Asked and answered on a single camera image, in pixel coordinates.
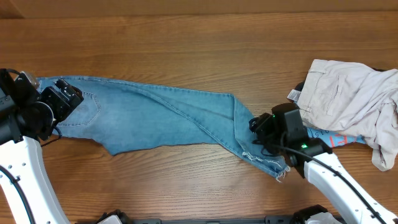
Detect light blue denim jeans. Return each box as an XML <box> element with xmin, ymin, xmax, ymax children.
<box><xmin>58</xmin><ymin>76</ymin><xmax>289</xmax><ymax>179</ymax></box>

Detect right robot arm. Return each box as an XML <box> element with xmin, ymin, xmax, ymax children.
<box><xmin>249</xmin><ymin>103</ymin><xmax>397</xmax><ymax>223</ymax></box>

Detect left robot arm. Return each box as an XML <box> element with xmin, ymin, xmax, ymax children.
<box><xmin>1</xmin><ymin>68</ymin><xmax>84</xmax><ymax>224</ymax></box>

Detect blue printed t-shirt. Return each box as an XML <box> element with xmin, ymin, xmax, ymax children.
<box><xmin>307</xmin><ymin>127</ymin><xmax>366</xmax><ymax>147</ymax></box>

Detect beige cotton trousers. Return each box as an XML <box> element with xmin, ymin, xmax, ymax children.
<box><xmin>287</xmin><ymin>59</ymin><xmax>397</xmax><ymax>171</ymax></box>

